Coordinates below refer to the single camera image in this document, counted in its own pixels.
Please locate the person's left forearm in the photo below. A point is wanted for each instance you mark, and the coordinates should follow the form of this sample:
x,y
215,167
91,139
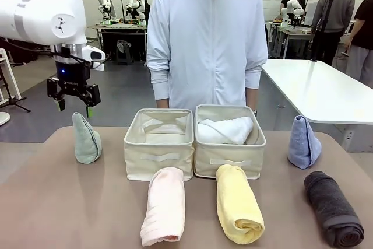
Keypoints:
x,y
252,97

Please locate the stool with grey cloth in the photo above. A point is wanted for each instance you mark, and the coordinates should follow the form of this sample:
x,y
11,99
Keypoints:
x,y
123,49

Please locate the small white background robot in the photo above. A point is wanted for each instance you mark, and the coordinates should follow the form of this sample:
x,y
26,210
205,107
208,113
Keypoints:
x,y
295,8

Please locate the tall black tripod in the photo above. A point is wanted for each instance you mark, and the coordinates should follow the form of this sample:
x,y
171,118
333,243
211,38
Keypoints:
x,y
325,21

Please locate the large white table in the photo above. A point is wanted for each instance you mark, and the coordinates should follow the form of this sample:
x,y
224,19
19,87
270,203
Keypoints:
x,y
314,85

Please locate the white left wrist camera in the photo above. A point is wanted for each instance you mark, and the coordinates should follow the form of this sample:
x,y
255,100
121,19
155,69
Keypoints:
x,y
93,55

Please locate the beige fabric bin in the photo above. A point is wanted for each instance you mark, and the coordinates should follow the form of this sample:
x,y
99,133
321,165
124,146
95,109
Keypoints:
x,y
230,160
158,161

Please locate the white round stand base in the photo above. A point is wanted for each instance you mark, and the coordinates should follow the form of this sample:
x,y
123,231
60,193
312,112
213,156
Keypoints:
x,y
3,118

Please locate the white shelf frame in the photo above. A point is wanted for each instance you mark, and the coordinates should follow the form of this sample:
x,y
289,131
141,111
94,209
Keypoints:
x,y
10,71

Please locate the person's right forearm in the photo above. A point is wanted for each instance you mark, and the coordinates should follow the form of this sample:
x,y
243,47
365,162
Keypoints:
x,y
162,103

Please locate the grey background robot table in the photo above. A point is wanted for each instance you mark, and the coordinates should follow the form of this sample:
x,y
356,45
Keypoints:
x,y
122,31

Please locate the white rolled towel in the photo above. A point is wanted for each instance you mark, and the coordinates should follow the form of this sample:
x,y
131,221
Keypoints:
x,y
224,131

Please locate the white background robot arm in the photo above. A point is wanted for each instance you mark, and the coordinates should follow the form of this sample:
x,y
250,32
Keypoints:
x,y
137,2
105,1

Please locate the pink towel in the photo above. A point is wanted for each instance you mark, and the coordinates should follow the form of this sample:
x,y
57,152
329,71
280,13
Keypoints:
x,y
164,205

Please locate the low black tripod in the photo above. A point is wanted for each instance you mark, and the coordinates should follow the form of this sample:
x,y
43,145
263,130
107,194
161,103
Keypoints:
x,y
13,97

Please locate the person in white jacket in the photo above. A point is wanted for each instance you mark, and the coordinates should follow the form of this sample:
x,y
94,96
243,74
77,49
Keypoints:
x,y
204,42

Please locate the dark grey towel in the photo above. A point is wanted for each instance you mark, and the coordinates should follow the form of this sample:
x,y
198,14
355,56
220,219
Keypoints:
x,y
332,208

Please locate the yellow towel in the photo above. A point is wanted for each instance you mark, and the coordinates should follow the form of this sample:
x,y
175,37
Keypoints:
x,y
237,205

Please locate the person in grey sweater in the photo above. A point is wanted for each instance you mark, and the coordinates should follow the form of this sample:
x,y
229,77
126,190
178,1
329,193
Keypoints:
x,y
335,7

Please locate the green cone-folded towel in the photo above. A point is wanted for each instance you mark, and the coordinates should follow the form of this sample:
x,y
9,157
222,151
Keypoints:
x,y
87,141

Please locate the grey background work table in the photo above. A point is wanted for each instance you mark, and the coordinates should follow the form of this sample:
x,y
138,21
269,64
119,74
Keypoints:
x,y
294,34

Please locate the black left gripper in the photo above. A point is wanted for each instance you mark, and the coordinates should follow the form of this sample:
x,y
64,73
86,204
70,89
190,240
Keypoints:
x,y
71,72

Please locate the blue cone-folded towel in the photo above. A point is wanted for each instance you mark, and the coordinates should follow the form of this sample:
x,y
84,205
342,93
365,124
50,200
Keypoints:
x,y
303,147

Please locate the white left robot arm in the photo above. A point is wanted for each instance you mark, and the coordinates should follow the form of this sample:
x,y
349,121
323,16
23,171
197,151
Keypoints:
x,y
35,15

